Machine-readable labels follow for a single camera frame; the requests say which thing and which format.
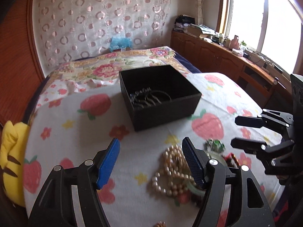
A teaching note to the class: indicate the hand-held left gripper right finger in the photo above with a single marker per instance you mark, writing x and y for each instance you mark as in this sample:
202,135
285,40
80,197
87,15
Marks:
193,163

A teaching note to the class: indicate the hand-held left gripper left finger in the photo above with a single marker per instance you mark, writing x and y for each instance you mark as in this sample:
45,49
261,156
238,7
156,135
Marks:
109,163

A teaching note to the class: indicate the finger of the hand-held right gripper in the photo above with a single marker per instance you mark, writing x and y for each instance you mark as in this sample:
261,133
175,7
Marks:
248,121
246,144

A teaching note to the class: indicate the green jade bangle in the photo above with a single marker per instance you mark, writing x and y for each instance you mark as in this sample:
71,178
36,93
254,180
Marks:
193,187

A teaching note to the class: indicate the green gem brooch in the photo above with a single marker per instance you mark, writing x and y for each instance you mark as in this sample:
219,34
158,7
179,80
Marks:
214,146

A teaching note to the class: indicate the black storage box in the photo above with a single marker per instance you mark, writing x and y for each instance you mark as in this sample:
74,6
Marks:
165,115

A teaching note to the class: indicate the strawberry print bed sheet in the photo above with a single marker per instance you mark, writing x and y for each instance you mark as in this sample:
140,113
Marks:
82,127

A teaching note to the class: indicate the white power strip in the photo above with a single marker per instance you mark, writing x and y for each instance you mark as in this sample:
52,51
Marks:
262,62

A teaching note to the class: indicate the white tissue pack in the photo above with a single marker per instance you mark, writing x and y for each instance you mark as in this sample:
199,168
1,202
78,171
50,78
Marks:
238,52

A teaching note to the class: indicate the wooden cabinet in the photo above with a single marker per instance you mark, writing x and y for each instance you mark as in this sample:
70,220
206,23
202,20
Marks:
208,52

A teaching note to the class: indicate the pink bottle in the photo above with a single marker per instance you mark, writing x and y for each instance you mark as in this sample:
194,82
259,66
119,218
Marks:
234,42

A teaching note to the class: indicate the navy blue mattress cover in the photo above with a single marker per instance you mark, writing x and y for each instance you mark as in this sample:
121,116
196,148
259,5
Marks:
187,63

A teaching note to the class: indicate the row of small bottles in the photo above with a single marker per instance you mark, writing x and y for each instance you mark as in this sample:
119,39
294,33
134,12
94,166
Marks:
221,39

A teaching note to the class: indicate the floral blanket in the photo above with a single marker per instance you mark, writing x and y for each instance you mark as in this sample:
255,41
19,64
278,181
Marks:
106,68

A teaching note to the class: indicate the yellow plush toy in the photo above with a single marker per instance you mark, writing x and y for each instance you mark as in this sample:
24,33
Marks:
11,146

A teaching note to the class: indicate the window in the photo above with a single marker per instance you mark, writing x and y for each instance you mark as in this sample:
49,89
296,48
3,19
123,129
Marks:
246,11

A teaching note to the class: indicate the stack of books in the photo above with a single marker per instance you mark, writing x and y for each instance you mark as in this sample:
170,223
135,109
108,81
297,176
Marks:
198,30

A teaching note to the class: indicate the pile of dark clothes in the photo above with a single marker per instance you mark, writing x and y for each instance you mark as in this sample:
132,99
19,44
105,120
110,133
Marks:
183,21

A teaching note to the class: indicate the blue plastic bag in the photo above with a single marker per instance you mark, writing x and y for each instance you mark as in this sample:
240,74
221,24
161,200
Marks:
120,43

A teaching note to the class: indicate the patterned window curtain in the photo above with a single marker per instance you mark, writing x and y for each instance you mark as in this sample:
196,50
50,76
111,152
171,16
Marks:
201,2

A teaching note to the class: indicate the circle pattern wall cloth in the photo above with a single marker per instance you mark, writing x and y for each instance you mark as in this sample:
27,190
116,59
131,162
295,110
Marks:
94,16

